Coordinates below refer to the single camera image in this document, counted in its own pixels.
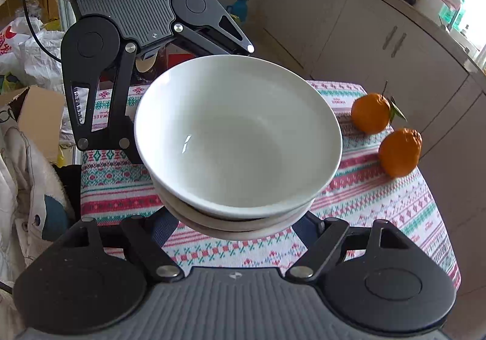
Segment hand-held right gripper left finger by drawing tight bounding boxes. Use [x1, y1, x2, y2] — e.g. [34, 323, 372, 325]
[66, 207, 185, 282]

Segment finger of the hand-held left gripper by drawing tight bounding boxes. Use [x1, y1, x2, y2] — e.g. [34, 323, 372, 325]
[173, 9, 256, 57]
[61, 42, 145, 166]

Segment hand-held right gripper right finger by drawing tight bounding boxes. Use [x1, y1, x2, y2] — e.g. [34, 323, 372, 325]
[286, 211, 412, 282]

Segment white bowl with pink flowers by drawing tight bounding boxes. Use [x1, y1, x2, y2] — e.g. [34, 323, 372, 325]
[134, 55, 343, 222]
[153, 173, 317, 230]
[169, 207, 313, 241]

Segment blue spray bottle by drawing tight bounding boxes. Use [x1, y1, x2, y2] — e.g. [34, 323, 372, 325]
[227, 0, 252, 22]

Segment patterned red green tablecloth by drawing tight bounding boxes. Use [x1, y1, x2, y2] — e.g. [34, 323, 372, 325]
[80, 80, 462, 291]

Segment brown cardboard box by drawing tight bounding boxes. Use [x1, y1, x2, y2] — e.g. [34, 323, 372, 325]
[0, 85, 66, 163]

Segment white plastic bag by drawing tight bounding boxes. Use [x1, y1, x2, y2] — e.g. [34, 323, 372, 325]
[19, 29, 76, 94]

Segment cream jacket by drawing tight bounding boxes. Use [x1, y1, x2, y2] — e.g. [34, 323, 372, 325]
[0, 123, 77, 284]

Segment leafless orange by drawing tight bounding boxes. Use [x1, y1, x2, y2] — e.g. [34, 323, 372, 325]
[378, 128, 423, 178]

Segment white bag with red print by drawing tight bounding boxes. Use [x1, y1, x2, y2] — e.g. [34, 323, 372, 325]
[0, 17, 32, 68]

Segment white kitchen cabinets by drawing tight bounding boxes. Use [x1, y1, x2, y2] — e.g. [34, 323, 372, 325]
[262, 0, 486, 181]

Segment orange with green leaf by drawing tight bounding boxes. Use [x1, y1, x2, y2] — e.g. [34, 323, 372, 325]
[350, 82, 408, 136]

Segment green dish soap bottle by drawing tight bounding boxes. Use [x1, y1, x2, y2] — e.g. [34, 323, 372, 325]
[438, 2, 466, 28]

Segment kitchen window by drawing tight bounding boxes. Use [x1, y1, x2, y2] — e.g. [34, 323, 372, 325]
[452, 0, 486, 54]

